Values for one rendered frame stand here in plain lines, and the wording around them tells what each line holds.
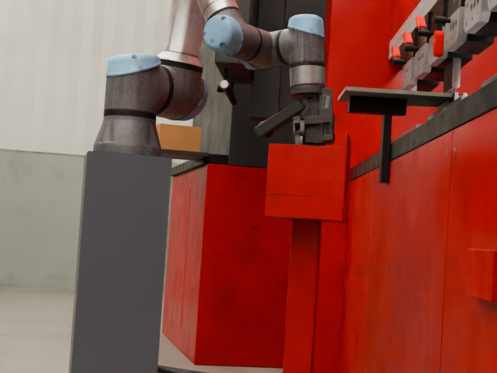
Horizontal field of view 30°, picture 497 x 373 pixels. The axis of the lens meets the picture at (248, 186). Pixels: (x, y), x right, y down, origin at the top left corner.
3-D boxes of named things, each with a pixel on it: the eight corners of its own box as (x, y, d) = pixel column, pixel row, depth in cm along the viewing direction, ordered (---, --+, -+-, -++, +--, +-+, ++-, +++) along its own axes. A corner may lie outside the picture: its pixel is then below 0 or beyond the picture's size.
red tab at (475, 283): (464, 294, 140) (467, 248, 140) (477, 295, 140) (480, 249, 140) (491, 302, 125) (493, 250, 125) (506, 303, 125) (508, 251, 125)
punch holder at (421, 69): (413, 80, 267) (416, 24, 268) (443, 81, 267) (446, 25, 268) (424, 70, 252) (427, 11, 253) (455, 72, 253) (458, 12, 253)
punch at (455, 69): (442, 101, 242) (444, 64, 243) (450, 101, 242) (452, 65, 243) (451, 95, 232) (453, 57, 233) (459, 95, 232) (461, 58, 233)
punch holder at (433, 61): (427, 67, 247) (430, 6, 248) (458, 69, 248) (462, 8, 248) (439, 56, 233) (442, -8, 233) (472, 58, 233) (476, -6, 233)
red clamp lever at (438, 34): (430, 57, 223) (433, 17, 223) (447, 58, 223) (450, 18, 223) (432, 55, 221) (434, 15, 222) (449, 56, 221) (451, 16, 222)
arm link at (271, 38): (226, 29, 199) (268, 21, 192) (257, 40, 208) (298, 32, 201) (226, 65, 198) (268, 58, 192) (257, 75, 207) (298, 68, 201)
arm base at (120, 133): (94, 151, 196) (97, 105, 197) (91, 156, 211) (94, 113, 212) (165, 157, 199) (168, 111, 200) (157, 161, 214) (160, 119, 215)
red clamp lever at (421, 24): (414, 14, 250) (418, 31, 242) (430, 15, 250) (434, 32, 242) (413, 20, 251) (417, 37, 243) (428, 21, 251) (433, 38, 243)
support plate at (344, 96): (337, 101, 246) (337, 97, 246) (436, 107, 246) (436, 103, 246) (345, 90, 228) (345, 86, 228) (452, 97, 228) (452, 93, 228)
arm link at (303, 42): (298, 24, 202) (331, 17, 196) (299, 74, 201) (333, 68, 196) (277, 17, 195) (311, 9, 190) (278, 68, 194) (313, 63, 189)
